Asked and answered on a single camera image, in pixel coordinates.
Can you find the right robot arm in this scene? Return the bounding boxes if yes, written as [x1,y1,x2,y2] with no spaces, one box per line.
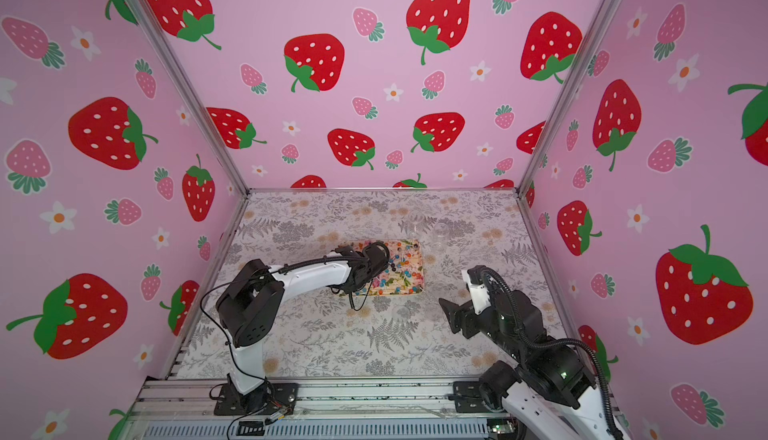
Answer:
[439,265,629,439]

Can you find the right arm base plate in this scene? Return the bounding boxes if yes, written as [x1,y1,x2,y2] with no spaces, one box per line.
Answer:
[450,381,514,414]

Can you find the candies on tray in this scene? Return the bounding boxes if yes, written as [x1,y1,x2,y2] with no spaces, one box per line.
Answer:
[359,243,422,295]

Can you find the aluminium front rail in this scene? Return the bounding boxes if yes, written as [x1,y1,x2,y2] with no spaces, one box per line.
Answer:
[118,377,539,439]

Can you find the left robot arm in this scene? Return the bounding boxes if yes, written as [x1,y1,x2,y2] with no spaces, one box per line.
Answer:
[215,241,390,402]

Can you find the floral rectangular tray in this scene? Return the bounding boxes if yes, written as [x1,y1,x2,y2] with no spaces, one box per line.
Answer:
[335,238,426,297]

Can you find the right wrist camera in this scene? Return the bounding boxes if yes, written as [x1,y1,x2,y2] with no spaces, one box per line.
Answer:
[462,265,492,315]

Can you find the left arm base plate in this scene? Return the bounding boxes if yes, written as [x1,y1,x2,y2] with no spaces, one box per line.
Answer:
[214,382,299,416]

